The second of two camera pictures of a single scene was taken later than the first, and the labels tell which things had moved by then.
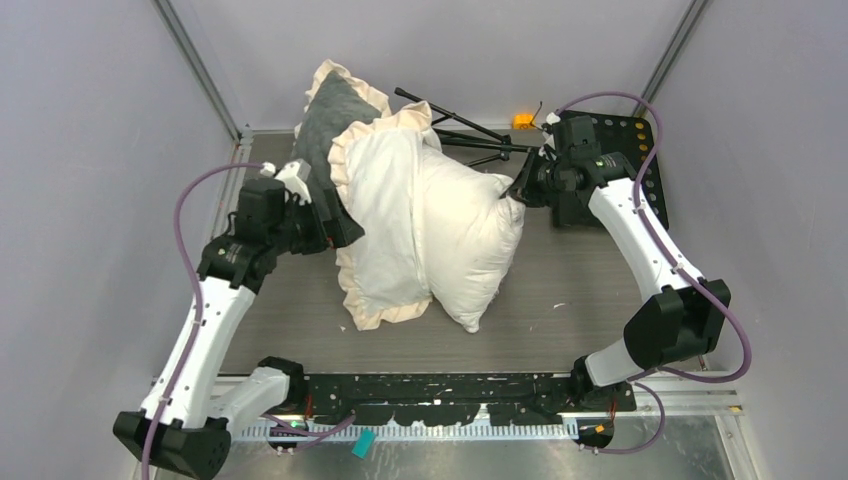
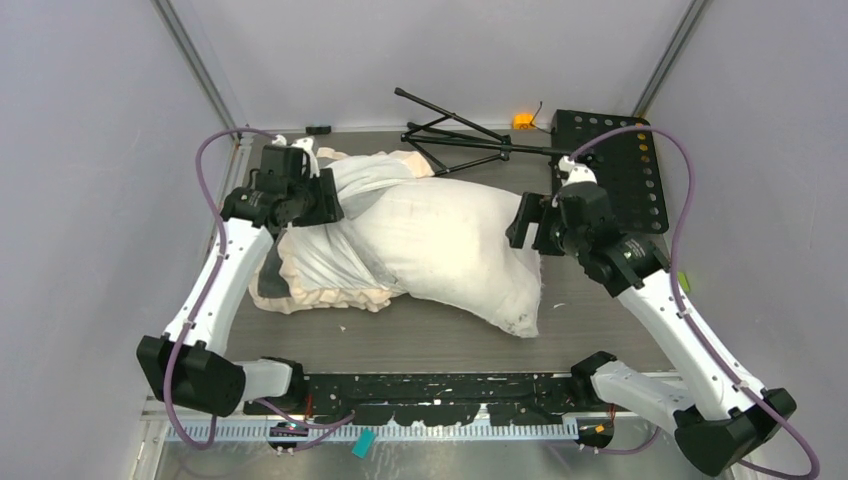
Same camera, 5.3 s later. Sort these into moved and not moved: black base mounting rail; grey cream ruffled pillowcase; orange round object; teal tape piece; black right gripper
Moved: black right gripper; grey cream ruffled pillowcase
Not moved: black base mounting rail; teal tape piece; orange round object
